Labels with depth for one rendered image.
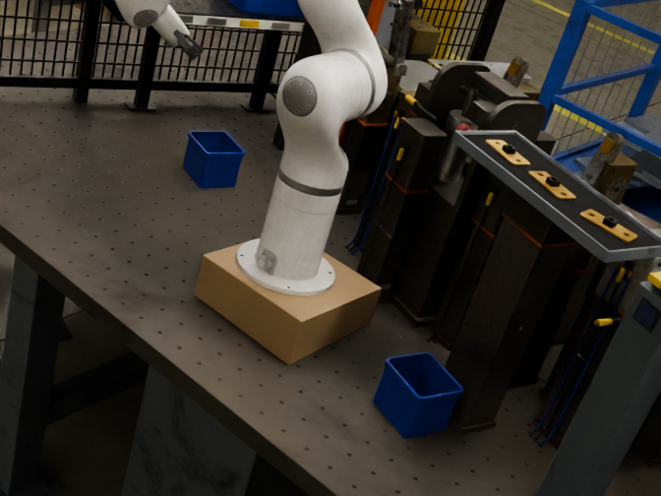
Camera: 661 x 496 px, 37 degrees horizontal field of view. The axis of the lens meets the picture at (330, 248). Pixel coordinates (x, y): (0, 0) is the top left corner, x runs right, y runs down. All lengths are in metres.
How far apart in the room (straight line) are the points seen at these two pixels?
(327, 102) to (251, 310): 0.41
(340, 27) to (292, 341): 0.55
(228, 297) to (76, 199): 0.46
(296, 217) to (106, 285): 0.38
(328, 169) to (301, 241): 0.15
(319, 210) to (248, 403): 0.36
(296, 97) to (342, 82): 0.08
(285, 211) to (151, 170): 0.60
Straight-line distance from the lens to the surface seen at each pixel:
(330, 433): 1.64
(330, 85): 1.59
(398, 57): 2.17
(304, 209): 1.72
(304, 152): 1.68
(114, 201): 2.12
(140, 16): 1.88
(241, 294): 1.77
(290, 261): 1.77
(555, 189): 1.55
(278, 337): 1.74
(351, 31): 1.71
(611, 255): 1.42
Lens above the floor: 1.73
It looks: 29 degrees down
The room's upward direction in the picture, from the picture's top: 17 degrees clockwise
